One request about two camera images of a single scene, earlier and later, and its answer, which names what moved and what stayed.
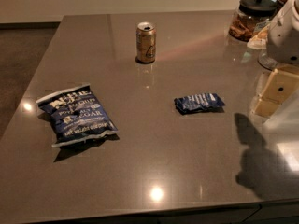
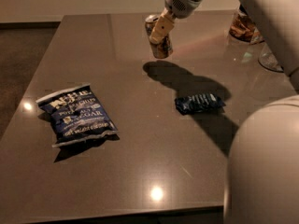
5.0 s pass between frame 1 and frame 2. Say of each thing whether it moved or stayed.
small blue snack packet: stayed
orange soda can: moved
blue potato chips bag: stayed
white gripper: moved
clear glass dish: stayed
